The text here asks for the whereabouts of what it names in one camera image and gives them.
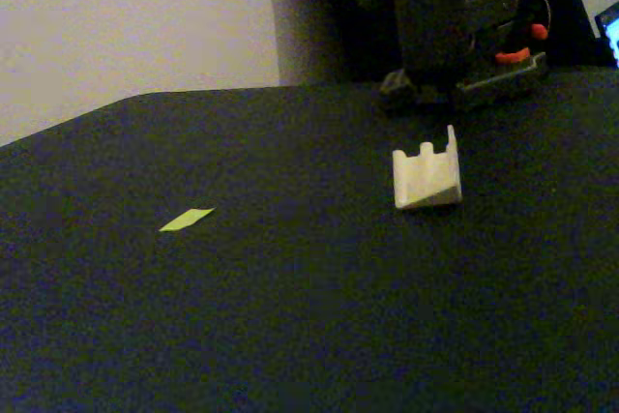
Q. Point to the white 3D-printed plastic part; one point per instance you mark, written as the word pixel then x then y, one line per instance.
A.
pixel 425 181

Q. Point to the dark navy desk mat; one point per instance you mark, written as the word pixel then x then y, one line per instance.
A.
pixel 309 311

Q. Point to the yellow-green tape marker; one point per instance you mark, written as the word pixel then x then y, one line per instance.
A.
pixel 186 220

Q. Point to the black clamp with orange pads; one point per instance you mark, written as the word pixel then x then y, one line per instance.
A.
pixel 512 56

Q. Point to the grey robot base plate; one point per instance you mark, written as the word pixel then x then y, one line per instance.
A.
pixel 503 81

